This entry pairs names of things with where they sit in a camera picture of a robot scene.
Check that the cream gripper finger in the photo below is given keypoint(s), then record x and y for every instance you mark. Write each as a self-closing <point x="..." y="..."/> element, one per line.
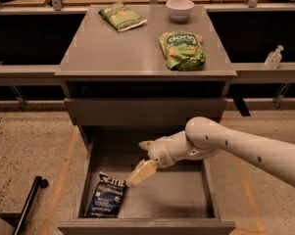
<point x="142" y="171"/>
<point x="145" y="145"/>

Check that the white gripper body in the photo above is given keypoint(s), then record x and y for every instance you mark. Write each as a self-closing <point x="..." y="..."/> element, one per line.
<point x="159" y="153"/>

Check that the blue chip bag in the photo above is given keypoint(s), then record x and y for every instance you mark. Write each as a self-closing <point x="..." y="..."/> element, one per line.
<point x="107" y="198"/>

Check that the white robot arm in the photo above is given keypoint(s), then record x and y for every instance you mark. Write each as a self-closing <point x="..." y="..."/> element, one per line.
<point x="202" y="137"/>

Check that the open grey middle drawer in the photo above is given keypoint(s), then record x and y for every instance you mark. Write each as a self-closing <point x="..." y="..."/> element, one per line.
<point x="179" y="200"/>

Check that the grey drawer cabinet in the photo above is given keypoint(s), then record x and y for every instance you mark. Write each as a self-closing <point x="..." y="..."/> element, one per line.
<point x="104" y="63"/>

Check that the closed grey top drawer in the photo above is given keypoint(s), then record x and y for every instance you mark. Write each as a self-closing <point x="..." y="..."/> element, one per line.
<point x="141" y="112"/>

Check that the flat green chip bag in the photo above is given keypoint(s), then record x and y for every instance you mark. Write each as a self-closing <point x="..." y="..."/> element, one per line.
<point x="120" y="17"/>

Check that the green snack pouch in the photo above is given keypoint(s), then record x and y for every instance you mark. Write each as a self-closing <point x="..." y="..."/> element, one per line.
<point x="182" y="50"/>

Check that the black metal bar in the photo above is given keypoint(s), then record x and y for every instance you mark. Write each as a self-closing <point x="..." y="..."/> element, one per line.
<point x="38" y="183"/>

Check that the white bowl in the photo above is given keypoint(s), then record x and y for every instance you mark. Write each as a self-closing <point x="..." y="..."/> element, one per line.
<point x="179" y="10"/>

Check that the clear sanitizer bottle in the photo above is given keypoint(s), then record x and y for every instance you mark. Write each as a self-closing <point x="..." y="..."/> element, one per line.
<point x="273" y="59"/>

